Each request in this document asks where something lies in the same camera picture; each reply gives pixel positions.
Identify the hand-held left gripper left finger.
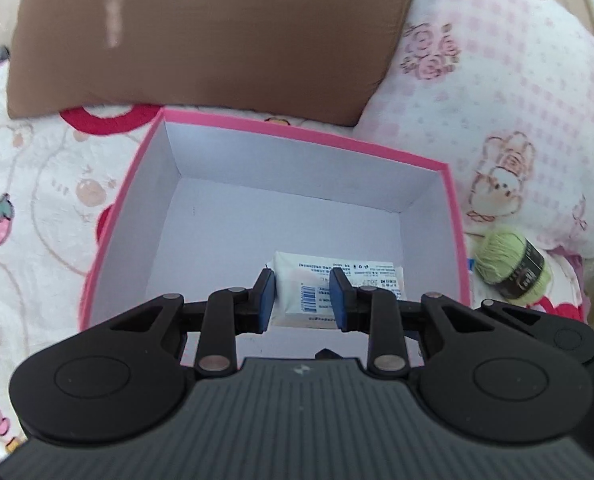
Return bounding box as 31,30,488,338
108,267,278,379

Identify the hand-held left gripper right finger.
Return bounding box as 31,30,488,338
328,268,498,380

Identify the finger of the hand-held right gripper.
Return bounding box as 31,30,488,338
479,299,554,342

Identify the small white packet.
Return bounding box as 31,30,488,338
272,251,407,330

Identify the green yarn ball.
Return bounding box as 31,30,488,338
477,227,558,307

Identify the pink cardboard box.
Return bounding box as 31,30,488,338
80,106,474,333

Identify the pink checked pillow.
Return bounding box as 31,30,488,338
357,0,594,261

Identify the printed bear blanket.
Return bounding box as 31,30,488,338
0,60,592,466

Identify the brown pillow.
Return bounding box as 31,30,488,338
6,0,420,128

